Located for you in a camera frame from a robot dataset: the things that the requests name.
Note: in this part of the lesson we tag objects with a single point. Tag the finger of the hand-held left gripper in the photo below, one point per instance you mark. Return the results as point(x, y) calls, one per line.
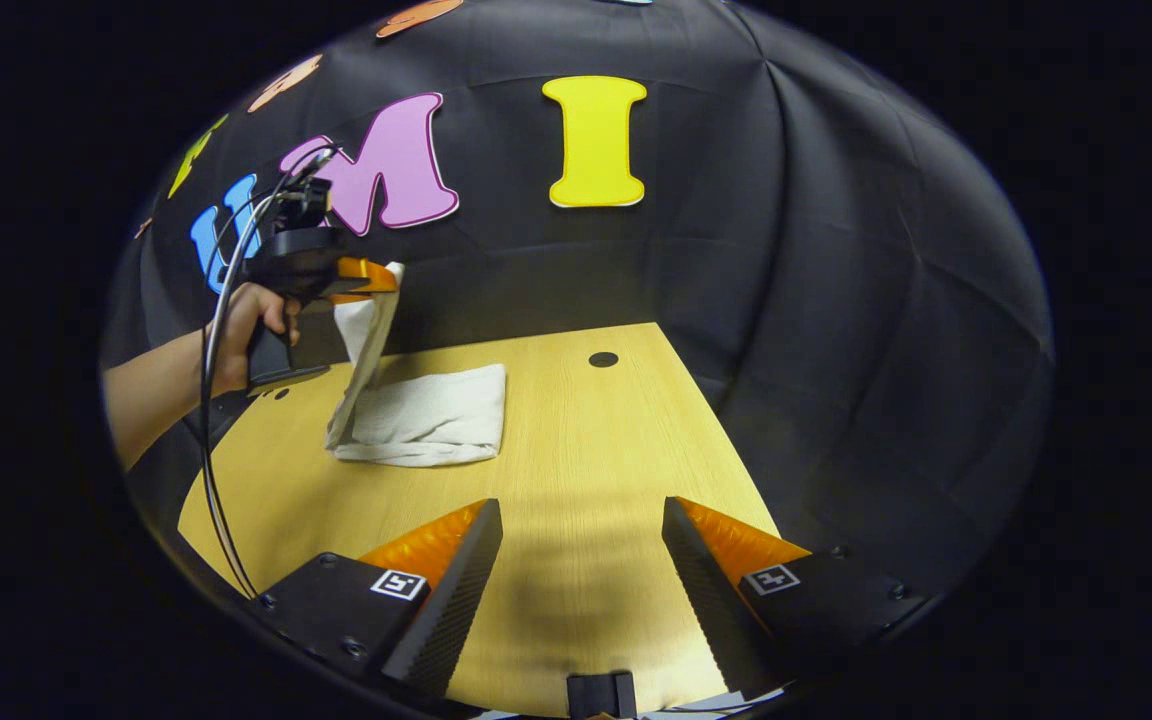
point(371, 275)

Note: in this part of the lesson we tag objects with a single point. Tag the black backdrop cloth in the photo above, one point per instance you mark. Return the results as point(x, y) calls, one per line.
point(836, 300)

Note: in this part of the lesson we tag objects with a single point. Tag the black table edge bracket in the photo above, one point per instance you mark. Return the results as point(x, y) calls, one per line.
point(601, 695)

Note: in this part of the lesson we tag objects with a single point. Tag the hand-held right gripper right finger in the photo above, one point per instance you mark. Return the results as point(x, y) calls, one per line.
point(706, 610)

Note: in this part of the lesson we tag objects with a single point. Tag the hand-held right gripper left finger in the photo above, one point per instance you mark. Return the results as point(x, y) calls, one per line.
point(451, 610)

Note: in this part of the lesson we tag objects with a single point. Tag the white jeans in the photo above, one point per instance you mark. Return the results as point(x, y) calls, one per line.
point(436, 410)

